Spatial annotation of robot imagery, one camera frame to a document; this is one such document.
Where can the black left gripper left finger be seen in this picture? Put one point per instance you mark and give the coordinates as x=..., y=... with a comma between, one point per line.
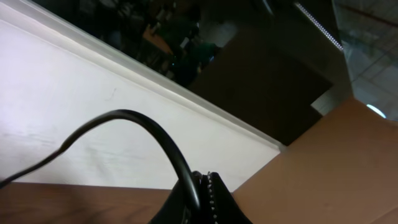
x=175, y=210

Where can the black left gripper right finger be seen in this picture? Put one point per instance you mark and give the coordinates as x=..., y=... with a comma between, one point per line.
x=217, y=203

